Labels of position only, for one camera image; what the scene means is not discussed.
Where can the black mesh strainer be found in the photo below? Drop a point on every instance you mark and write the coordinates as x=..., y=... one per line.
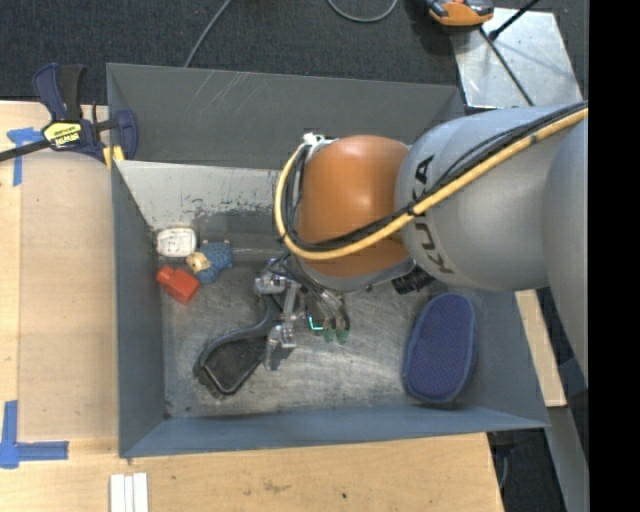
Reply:
x=232, y=362

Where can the white rounded box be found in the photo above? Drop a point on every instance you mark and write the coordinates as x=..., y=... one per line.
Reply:
x=176, y=242

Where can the blue toy animal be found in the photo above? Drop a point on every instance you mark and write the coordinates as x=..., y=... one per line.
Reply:
x=215, y=260

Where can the grey metal bin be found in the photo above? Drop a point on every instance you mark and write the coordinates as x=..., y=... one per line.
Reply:
x=350, y=380

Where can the blue oval sponge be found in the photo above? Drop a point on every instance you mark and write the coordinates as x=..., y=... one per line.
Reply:
x=440, y=350

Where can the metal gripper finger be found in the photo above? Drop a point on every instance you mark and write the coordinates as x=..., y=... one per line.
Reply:
x=270, y=286
x=280, y=341

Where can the pale wood board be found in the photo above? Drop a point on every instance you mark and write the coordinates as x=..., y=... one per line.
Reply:
x=65, y=300

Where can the black cylinder on white bracket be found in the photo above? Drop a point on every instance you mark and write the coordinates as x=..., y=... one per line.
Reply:
x=411, y=283

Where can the red toy block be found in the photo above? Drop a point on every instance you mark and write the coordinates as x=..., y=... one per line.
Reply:
x=179, y=284

